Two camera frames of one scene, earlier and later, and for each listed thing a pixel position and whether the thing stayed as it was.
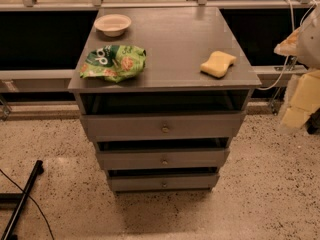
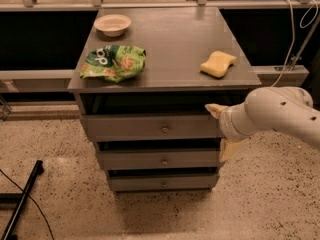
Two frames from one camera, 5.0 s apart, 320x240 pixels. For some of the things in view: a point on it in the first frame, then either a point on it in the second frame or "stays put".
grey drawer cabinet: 162,91 stays put
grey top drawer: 161,126 stays put
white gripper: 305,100 -> 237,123
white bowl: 112,25 stays put
